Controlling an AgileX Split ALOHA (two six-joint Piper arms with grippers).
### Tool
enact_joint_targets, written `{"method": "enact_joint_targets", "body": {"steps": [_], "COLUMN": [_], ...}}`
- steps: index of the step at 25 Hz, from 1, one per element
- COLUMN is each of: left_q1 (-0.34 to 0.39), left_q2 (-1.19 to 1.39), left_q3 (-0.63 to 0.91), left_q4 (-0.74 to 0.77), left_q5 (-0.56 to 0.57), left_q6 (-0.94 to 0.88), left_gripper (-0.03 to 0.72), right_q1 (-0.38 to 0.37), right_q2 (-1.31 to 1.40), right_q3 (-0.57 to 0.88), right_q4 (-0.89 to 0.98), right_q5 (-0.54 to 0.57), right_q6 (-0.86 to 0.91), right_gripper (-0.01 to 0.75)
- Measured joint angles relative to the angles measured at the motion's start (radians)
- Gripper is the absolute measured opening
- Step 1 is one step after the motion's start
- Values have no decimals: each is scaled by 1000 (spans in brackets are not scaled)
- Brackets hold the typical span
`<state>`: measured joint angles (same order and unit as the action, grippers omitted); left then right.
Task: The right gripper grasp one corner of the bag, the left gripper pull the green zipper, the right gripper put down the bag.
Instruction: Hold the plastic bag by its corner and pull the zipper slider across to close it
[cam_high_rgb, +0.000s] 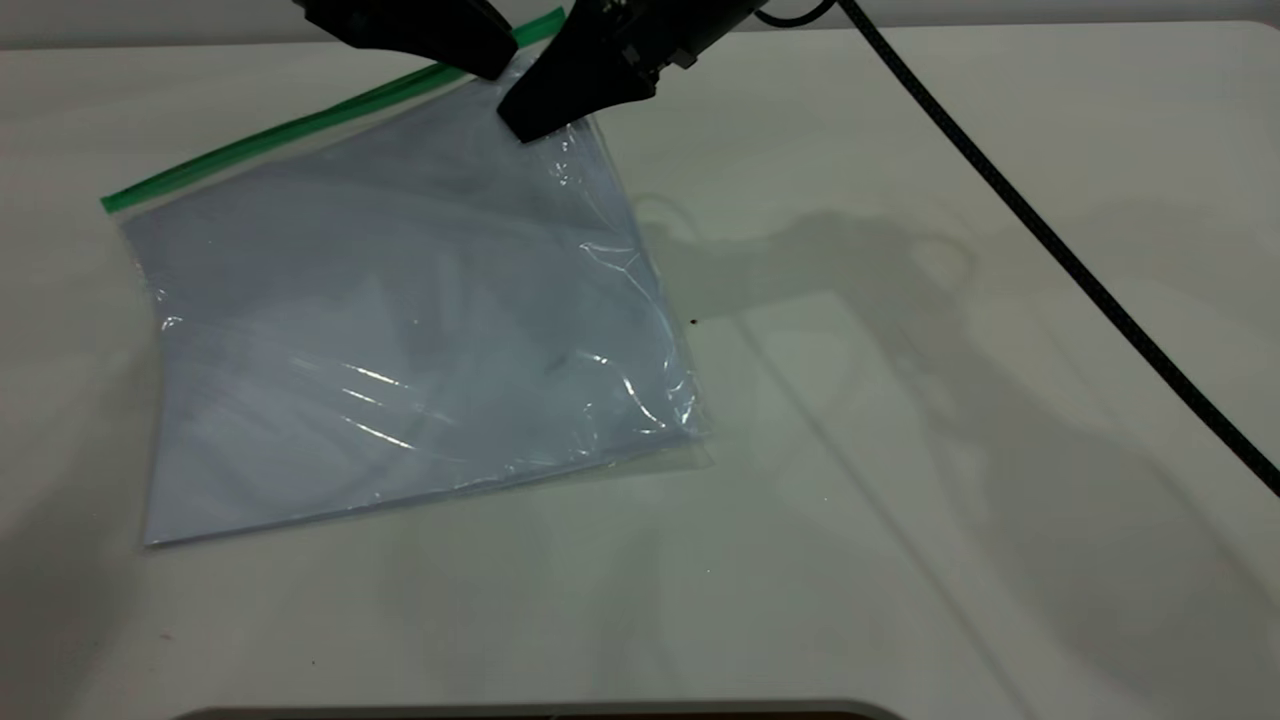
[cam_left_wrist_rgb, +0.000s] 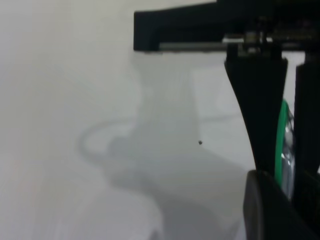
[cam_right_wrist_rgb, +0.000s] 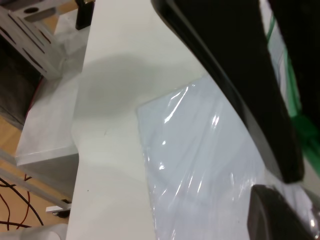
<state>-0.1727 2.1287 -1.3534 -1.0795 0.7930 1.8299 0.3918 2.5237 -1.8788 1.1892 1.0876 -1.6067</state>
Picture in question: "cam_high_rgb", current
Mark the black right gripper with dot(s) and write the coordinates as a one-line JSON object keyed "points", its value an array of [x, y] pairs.
{"points": [[680, 25]]}

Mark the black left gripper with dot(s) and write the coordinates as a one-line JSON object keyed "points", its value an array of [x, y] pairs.
{"points": [[340, 15]]}

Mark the clear plastic green-zip bag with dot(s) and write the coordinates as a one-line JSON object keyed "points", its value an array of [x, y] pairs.
{"points": [[400, 320]]}

